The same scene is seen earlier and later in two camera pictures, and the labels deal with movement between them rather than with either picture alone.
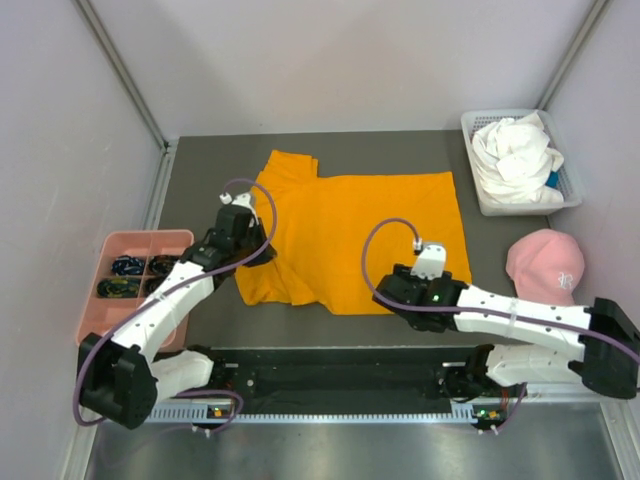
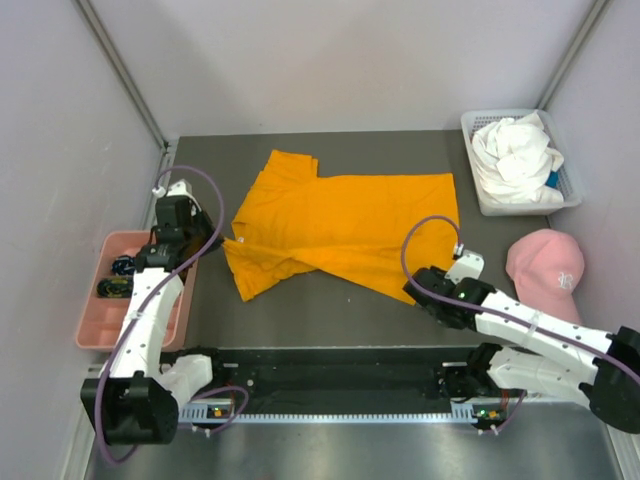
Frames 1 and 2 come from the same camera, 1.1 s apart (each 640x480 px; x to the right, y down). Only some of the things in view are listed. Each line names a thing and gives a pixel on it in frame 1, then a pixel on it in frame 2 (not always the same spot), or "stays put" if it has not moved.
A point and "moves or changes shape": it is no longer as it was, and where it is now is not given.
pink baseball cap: x=546 y=266 stays put
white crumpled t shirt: x=514 y=160 stays put
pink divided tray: x=99 y=313 stays put
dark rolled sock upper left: x=128 y=266 stays put
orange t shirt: x=338 y=237 moves or changes shape
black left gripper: x=259 y=233 -> x=209 y=246
